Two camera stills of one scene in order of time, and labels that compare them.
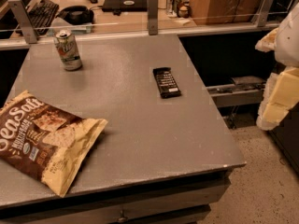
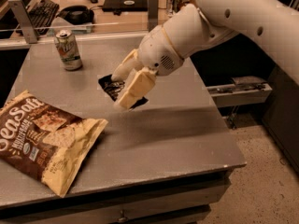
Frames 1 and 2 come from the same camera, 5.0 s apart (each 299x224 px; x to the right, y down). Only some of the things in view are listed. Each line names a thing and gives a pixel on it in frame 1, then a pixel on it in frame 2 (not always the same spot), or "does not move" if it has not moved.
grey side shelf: x=245 y=91 does not move
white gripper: x=289 y=39 -> x=158 y=52
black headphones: x=77 y=15 does not move
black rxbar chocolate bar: x=166 y=83 -> x=112 y=88
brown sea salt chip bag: x=43 y=141 does not move
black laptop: x=118 y=5 does not move
